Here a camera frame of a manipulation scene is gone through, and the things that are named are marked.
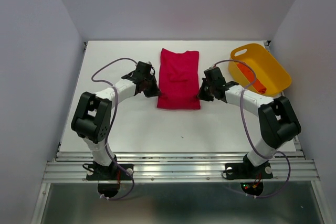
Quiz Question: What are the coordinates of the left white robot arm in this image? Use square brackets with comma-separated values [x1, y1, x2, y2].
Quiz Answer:
[71, 61, 161, 180]

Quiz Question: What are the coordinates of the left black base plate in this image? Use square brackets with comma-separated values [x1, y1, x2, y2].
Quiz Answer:
[82, 162, 131, 181]

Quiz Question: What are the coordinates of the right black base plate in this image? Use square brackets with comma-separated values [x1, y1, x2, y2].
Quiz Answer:
[222, 162, 273, 180]

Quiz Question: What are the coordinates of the orange rolled t shirt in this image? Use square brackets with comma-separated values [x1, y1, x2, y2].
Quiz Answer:
[237, 63, 267, 94]

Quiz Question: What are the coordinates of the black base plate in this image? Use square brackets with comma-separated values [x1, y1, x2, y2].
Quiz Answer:
[82, 162, 131, 181]
[222, 162, 273, 180]

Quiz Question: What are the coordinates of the red t shirt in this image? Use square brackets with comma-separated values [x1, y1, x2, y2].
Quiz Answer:
[156, 48, 201, 110]

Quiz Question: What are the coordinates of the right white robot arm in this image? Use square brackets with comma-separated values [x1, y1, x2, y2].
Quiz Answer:
[197, 67, 301, 180]

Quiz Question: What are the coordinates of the yellow plastic basket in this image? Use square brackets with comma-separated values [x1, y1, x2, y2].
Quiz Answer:
[228, 43, 291, 97]

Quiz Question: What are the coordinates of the aluminium rail frame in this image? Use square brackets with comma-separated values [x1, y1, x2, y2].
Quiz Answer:
[30, 39, 329, 224]

